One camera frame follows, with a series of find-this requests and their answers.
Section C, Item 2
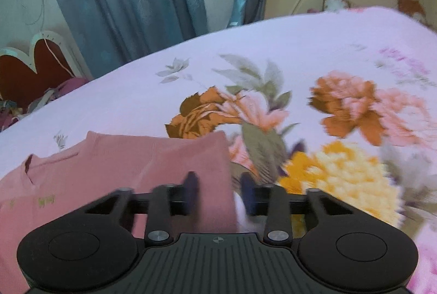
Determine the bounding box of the pile of clothes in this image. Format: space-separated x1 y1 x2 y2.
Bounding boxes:
1 77 88 131

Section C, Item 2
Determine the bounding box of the pink floral bed sheet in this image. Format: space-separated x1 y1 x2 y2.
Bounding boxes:
1 8 436 293

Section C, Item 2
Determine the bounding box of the pink knit sweater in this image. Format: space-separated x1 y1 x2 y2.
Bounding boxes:
1 132 237 293

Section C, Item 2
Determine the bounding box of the red heart-shaped headboard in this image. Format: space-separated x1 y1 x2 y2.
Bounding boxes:
1 31 85 107

